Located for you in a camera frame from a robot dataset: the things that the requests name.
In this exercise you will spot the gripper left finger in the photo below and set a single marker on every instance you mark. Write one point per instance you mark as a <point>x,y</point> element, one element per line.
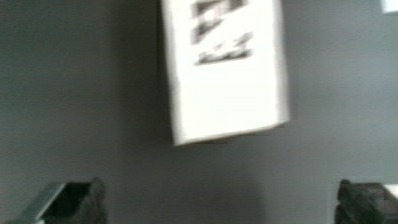
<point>68,204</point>

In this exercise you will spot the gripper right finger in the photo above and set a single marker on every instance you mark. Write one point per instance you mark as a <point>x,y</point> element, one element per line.
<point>366,204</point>

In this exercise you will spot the white table leg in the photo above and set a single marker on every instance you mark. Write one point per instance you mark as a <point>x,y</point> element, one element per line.
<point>226,67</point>

